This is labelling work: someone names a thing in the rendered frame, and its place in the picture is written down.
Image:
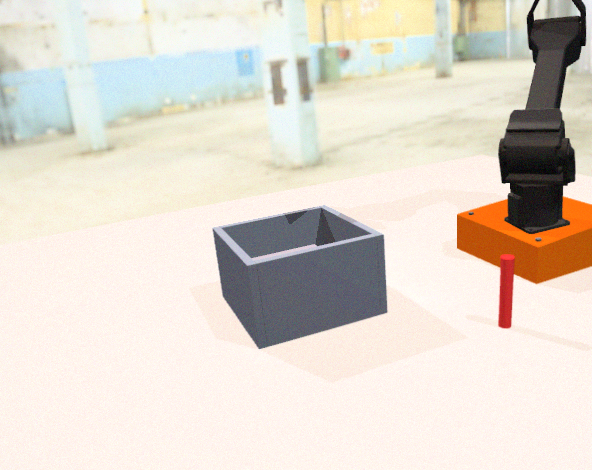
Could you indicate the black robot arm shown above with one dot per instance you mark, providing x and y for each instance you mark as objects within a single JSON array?
[{"x": 535, "y": 157}]

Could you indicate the red peg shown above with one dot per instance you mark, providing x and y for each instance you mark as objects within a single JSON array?
[{"x": 506, "y": 291}]

